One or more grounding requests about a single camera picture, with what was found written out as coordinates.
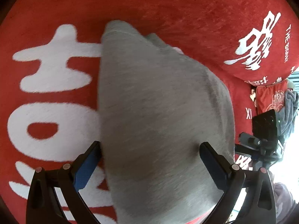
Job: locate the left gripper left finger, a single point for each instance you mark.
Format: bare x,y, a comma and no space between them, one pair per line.
42,203

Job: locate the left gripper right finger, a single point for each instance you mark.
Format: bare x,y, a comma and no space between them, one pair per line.
259,204

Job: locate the grey sweatshirt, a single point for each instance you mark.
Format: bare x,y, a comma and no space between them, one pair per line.
156,107

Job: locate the person's right hand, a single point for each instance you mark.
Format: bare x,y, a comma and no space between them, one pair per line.
284,201

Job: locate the blue-grey towel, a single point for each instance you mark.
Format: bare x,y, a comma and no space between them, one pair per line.
287,115

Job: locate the red embroidered pillow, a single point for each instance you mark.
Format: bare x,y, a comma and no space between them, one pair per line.
271,97

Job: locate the red blanket with white print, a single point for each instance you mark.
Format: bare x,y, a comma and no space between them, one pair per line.
50,61

